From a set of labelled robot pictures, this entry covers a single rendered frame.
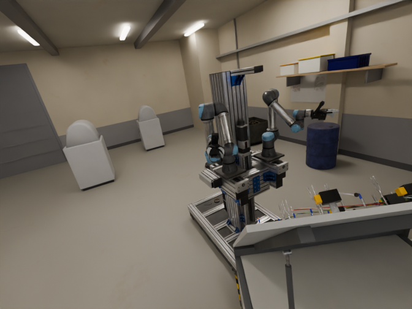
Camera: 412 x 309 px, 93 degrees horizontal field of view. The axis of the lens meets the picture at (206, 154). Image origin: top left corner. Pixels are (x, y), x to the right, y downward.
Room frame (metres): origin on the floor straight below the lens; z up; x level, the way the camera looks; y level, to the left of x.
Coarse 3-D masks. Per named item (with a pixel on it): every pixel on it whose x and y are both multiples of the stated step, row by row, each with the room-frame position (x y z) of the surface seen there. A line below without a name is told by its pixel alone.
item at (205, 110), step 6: (210, 102) 1.66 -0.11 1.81; (204, 108) 1.62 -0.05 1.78; (210, 108) 1.61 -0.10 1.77; (204, 114) 1.61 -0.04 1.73; (210, 114) 1.61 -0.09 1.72; (204, 120) 1.62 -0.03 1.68; (210, 120) 1.61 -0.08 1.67; (204, 126) 1.64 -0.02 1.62; (210, 126) 1.63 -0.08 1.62; (210, 132) 1.62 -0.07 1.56; (210, 162) 1.62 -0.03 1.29
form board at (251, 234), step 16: (368, 208) 0.39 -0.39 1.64; (384, 208) 0.39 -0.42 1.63; (400, 208) 0.38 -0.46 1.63; (256, 224) 0.40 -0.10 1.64; (272, 224) 0.39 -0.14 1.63; (288, 224) 0.39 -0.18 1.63; (304, 224) 0.38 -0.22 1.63; (320, 224) 0.43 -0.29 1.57; (240, 240) 0.59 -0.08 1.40; (256, 240) 0.71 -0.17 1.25
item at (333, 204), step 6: (324, 192) 0.55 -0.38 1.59; (330, 192) 0.54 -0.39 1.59; (336, 192) 0.54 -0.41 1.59; (324, 198) 0.54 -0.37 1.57; (330, 198) 0.53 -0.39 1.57; (336, 198) 0.53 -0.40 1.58; (324, 204) 0.54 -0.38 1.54; (330, 204) 0.53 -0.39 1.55; (336, 204) 0.52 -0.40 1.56; (336, 210) 0.51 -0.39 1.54
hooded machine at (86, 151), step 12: (84, 120) 4.65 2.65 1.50; (72, 132) 4.17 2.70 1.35; (84, 132) 4.25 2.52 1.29; (96, 132) 4.57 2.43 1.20; (72, 144) 4.14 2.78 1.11; (84, 144) 4.19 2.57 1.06; (96, 144) 4.26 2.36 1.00; (72, 156) 4.07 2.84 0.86; (84, 156) 4.15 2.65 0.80; (96, 156) 4.23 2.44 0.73; (108, 156) 4.53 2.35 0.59; (72, 168) 4.04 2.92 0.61; (84, 168) 4.12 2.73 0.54; (96, 168) 4.20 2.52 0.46; (108, 168) 4.28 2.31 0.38; (84, 180) 4.08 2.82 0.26; (96, 180) 4.17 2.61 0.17; (108, 180) 4.25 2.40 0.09
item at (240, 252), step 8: (384, 232) 1.00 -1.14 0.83; (392, 232) 1.00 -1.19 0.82; (400, 232) 1.00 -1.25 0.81; (328, 240) 1.01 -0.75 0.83; (336, 240) 1.01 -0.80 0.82; (344, 240) 1.01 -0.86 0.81; (240, 248) 1.03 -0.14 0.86; (248, 248) 1.02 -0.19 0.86; (272, 248) 1.02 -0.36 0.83; (280, 248) 1.02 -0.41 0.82; (288, 248) 1.02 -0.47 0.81
